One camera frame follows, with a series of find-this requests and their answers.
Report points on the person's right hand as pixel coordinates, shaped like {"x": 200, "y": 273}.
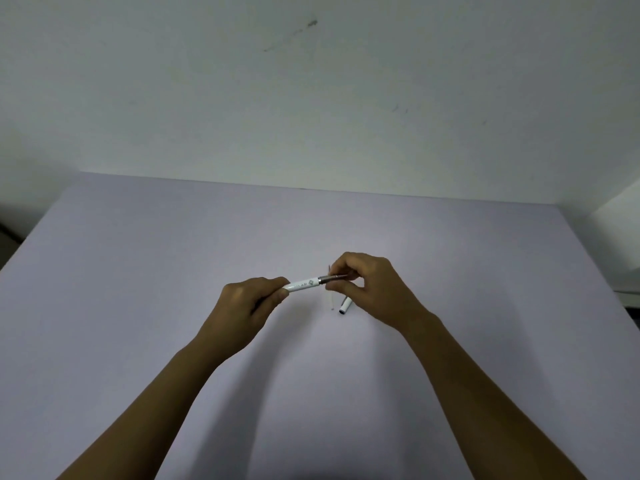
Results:
{"x": 382, "y": 289}

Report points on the person's left hand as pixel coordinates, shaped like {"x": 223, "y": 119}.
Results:
{"x": 235, "y": 314}

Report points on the person's right thumb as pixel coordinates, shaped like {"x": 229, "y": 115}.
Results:
{"x": 347, "y": 289}

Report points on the person's left thumb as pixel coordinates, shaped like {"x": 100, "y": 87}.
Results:
{"x": 274, "y": 303}

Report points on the white pen with dark grip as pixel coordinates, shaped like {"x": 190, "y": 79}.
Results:
{"x": 305, "y": 284}

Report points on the person's left forearm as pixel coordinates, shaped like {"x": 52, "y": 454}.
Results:
{"x": 150, "y": 419}

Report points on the person's right forearm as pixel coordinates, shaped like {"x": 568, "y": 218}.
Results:
{"x": 480, "y": 409}

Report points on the white pen cap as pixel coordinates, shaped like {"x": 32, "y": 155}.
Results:
{"x": 345, "y": 306}

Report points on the clear thin refill tube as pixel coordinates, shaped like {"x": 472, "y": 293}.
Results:
{"x": 330, "y": 299}

